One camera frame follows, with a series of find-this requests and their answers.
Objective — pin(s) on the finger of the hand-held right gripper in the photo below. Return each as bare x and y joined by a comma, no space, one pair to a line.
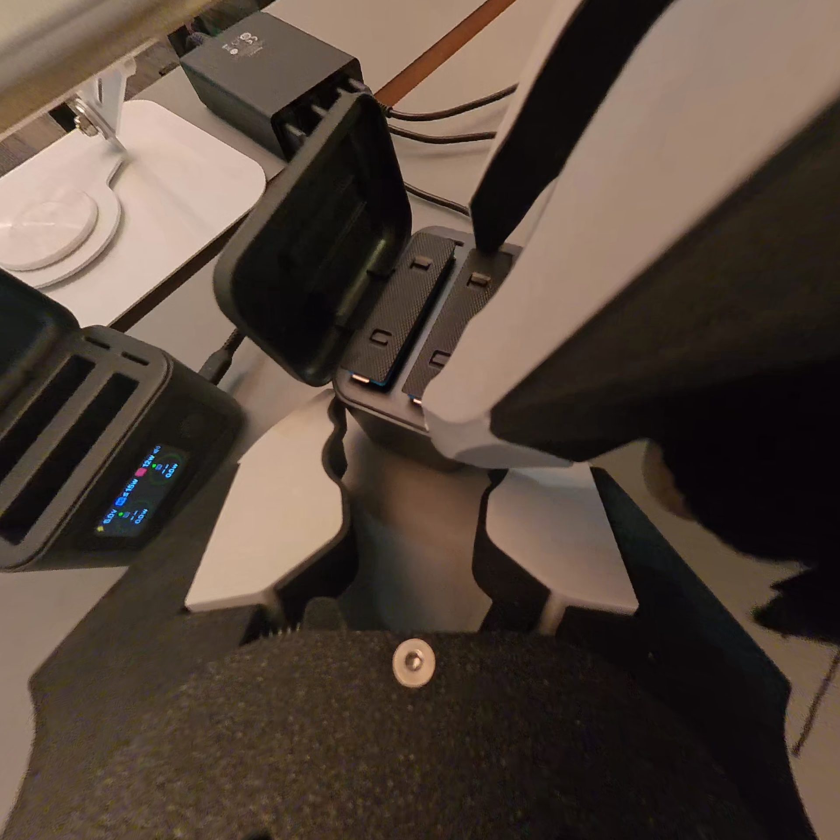
545,40
656,145

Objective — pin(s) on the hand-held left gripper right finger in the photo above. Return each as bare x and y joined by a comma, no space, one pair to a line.
565,538

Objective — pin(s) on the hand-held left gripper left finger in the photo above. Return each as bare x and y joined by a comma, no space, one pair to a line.
263,525

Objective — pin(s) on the black battery charging case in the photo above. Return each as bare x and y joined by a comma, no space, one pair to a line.
302,250
131,433

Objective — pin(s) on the black multi-port power hub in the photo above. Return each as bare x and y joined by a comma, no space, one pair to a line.
263,66

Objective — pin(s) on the white stand base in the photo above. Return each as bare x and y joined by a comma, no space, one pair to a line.
171,197

